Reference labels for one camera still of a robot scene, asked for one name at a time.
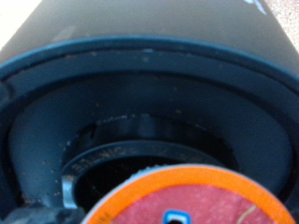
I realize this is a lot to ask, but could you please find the black Keurig coffee machine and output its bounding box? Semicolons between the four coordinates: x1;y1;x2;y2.
0;0;299;224

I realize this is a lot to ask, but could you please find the orange-lidded coffee pod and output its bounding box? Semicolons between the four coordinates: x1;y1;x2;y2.
80;163;297;224

